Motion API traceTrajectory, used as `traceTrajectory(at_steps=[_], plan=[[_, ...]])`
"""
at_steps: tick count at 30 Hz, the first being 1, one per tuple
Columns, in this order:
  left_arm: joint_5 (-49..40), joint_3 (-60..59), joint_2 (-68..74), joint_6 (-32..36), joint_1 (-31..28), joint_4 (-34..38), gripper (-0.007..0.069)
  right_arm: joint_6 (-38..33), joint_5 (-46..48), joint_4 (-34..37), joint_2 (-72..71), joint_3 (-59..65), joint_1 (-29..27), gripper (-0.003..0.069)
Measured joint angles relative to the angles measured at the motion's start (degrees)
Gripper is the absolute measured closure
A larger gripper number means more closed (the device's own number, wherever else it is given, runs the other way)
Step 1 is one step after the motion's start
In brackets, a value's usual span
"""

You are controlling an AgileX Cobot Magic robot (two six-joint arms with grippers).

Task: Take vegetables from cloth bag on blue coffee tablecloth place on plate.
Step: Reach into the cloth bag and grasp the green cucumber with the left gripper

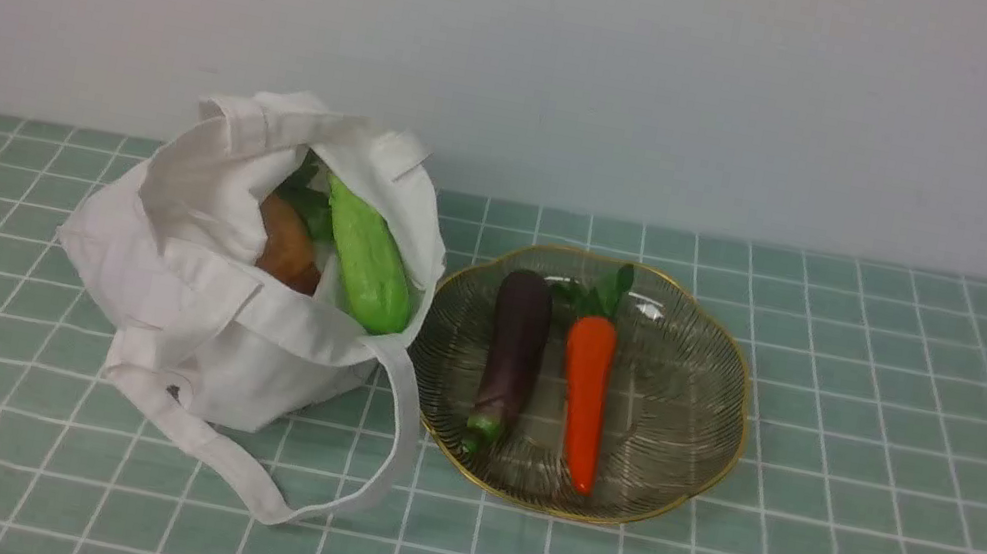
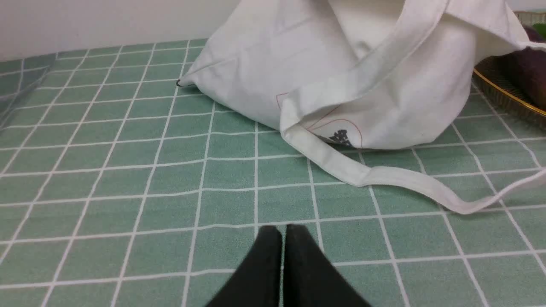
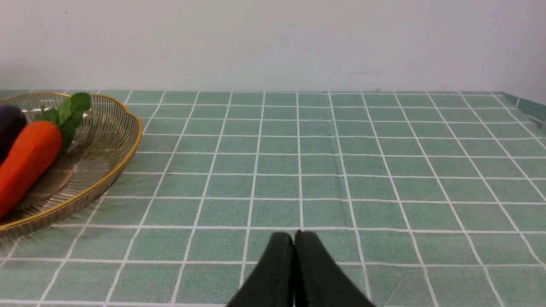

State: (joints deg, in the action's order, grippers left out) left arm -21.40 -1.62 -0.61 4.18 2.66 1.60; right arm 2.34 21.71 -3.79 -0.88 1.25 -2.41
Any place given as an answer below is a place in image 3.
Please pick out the orange toy carrot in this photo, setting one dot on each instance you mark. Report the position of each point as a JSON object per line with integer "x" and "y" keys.
{"x": 37, "y": 146}

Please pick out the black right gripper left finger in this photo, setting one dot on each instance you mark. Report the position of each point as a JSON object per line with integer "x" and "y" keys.
{"x": 270, "y": 283}

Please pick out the gold-rimmed glass wire bowl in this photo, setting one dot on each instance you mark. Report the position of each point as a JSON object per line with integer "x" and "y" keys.
{"x": 103, "y": 144}

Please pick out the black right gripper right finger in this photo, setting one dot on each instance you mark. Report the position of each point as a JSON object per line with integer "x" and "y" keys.
{"x": 319, "y": 281}

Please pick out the green checkered tablecloth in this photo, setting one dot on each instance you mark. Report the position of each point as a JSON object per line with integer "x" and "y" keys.
{"x": 423, "y": 199}

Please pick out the purple toy eggplant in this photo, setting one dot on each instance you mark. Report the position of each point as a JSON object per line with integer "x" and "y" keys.
{"x": 12, "y": 122}

